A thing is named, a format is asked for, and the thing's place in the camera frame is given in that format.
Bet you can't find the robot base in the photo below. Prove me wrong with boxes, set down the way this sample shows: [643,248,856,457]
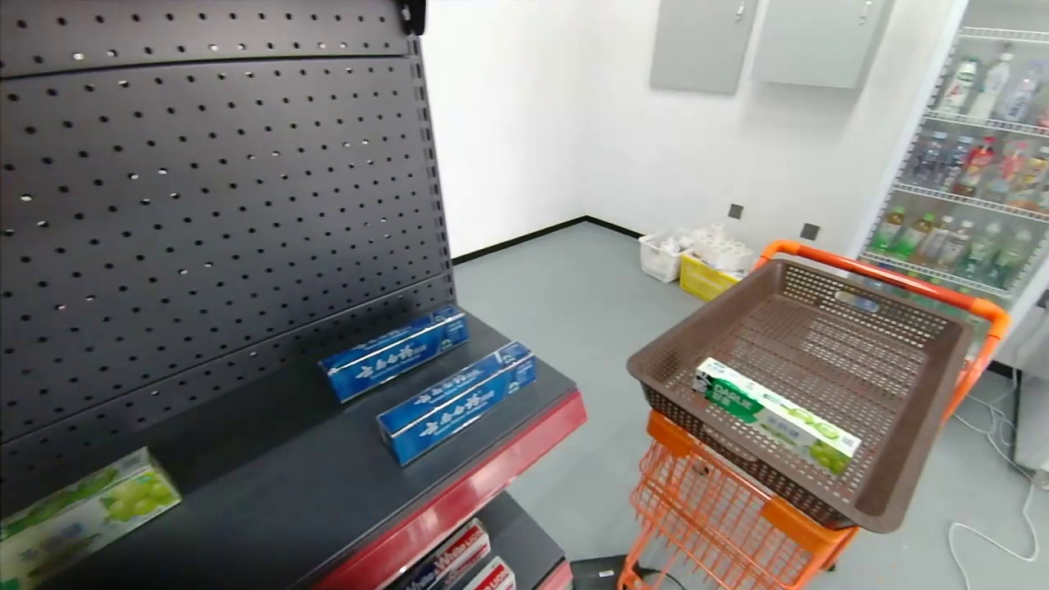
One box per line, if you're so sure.
[570,555,632,590]

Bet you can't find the orange shopping cart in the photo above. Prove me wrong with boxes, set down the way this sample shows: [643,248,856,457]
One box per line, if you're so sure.
[617,239,1011,590]

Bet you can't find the black shop shelf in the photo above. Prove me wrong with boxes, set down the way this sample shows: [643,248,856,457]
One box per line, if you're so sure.
[0,0,589,590]

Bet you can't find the blue toothpaste box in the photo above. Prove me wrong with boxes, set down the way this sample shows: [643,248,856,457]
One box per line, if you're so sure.
[319,306,470,404]
[377,342,538,467]

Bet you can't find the white plastic basket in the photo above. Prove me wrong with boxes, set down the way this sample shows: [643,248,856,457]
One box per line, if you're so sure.
[638,231,692,284]

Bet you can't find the yellow plastic basket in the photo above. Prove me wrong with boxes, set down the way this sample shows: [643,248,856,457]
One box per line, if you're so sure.
[679,252,743,302]

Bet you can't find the green toothpaste box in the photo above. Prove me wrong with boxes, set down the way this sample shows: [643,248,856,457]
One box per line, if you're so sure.
[693,357,862,477]
[0,447,182,590]

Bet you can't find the red white toothpaste box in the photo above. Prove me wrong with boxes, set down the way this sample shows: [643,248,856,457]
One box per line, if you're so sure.
[400,519,492,590]
[464,556,517,590]

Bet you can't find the row of bottles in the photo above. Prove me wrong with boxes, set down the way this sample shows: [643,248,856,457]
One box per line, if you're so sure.
[904,134,1049,212]
[934,49,1049,130]
[869,205,1035,289]

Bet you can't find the white glass-door fridge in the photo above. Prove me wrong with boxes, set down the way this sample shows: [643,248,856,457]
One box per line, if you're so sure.
[849,0,1049,378]

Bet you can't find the grey wall cabinet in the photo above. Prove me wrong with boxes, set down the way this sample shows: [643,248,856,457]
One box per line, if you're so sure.
[650,0,759,96]
[751,0,897,89]

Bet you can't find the white cable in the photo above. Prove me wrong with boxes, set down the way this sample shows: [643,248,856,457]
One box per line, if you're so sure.
[947,373,1043,590]

